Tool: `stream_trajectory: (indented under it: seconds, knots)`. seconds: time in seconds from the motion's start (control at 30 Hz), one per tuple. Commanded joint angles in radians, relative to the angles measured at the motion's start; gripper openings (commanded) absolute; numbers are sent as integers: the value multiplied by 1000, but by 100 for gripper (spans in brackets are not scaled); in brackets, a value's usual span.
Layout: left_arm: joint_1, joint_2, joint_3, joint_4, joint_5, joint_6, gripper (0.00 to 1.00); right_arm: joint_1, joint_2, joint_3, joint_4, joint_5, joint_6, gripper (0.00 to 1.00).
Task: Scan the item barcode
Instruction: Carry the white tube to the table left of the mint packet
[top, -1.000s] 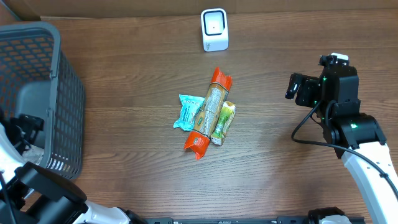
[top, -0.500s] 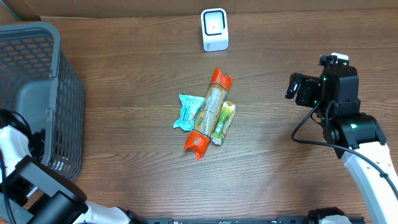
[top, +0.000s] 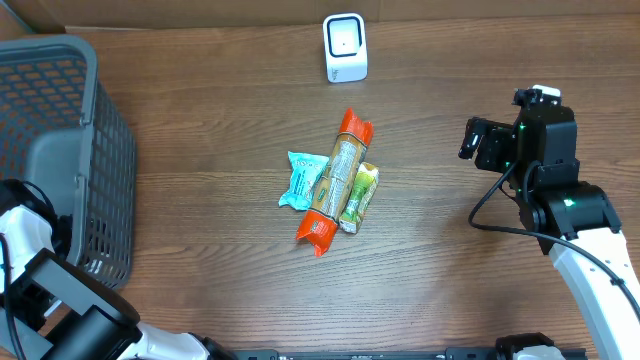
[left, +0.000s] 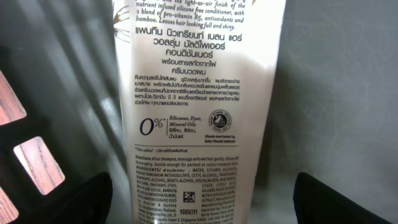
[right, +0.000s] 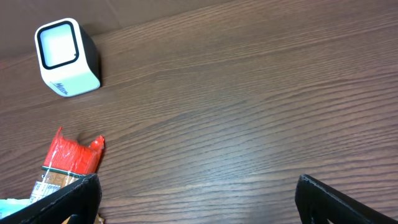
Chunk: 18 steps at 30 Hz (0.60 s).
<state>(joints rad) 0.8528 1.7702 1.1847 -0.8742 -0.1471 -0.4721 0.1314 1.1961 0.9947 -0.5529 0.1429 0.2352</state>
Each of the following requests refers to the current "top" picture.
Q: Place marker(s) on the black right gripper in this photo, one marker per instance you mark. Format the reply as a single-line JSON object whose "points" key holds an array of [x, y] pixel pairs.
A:
{"points": [[494, 137]]}

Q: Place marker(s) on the green juice carton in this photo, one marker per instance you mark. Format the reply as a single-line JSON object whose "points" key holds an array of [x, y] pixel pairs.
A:
{"points": [[364, 187]]}

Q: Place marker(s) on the orange cracker pack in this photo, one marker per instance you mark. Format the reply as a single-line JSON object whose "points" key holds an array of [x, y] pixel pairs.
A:
{"points": [[321, 221]]}

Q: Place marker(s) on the teal wipes pack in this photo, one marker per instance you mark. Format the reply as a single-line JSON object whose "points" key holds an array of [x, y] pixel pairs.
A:
{"points": [[306, 171]]}

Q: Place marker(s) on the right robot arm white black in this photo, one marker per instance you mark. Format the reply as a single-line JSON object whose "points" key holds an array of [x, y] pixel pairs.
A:
{"points": [[574, 221]]}

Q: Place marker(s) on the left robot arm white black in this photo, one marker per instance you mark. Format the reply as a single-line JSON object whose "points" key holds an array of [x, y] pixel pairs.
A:
{"points": [[51, 309]]}

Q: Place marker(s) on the white barcode scanner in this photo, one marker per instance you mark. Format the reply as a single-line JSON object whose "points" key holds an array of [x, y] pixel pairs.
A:
{"points": [[345, 46]]}

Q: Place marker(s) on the grey plastic shopping basket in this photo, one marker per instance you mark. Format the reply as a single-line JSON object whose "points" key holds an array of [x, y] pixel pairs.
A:
{"points": [[61, 131]]}

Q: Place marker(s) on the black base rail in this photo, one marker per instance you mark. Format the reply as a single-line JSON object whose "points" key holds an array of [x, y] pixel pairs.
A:
{"points": [[451, 353]]}

